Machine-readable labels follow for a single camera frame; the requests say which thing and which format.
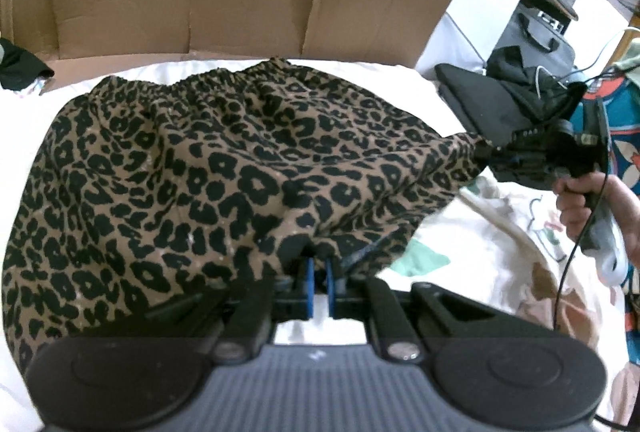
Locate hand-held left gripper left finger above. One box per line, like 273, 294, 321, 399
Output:
145, 257, 316, 365

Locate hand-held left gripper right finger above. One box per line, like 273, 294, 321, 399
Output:
325, 259, 541, 363

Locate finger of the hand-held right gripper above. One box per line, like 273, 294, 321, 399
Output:
487, 160, 526, 180
474, 143, 523, 161

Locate leopard print skirt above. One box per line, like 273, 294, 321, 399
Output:
0, 56, 493, 365

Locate person's right forearm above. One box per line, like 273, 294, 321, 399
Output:
611, 177, 640, 270

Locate person's right hand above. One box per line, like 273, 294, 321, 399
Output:
555, 173, 602, 253

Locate folded black garment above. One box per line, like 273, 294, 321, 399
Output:
434, 62, 556, 147

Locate cream printed blanket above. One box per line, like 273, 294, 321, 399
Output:
0, 56, 640, 423

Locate teal patterned cloth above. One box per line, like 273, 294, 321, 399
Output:
567, 74, 640, 203

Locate black jacket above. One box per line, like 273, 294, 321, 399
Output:
486, 46, 586, 123

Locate black cloth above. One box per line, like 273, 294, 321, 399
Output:
0, 38, 56, 91

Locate white charging cable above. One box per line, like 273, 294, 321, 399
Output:
532, 26, 640, 87

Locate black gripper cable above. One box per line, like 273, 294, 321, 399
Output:
550, 96, 623, 428

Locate grey bag with handles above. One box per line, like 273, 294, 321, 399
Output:
507, 4, 581, 75

